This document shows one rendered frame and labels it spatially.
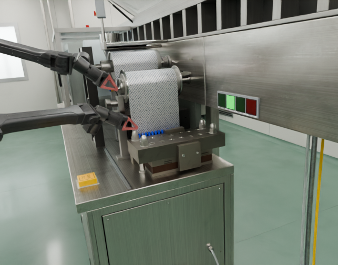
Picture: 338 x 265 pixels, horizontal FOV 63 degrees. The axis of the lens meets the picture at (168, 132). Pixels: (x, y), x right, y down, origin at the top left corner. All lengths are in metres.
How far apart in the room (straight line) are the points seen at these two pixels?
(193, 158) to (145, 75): 0.42
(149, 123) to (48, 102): 5.62
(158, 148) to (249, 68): 0.45
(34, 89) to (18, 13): 1.53
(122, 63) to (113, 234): 0.82
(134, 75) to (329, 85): 0.78
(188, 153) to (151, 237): 0.37
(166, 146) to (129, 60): 0.55
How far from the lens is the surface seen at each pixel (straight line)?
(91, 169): 1.30
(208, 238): 1.34
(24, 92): 6.80
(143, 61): 1.49
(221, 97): 1.14
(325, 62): 0.80
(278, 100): 0.91
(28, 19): 6.80
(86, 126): 1.22
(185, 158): 1.14
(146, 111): 1.26
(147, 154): 1.09
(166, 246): 1.25
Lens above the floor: 1.38
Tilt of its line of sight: 16 degrees down
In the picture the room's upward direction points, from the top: 4 degrees counter-clockwise
